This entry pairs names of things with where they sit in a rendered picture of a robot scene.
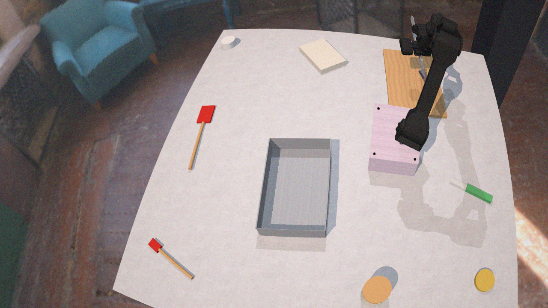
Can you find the white short cylinder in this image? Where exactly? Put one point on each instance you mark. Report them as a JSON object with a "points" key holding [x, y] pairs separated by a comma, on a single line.
{"points": [[228, 42]]}

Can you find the flat wooden board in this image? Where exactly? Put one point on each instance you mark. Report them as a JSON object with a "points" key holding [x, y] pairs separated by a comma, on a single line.
{"points": [[405, 84]]}

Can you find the beige rectangular block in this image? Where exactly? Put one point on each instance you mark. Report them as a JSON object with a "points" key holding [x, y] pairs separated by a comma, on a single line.
{"points": [[322, 55]]}

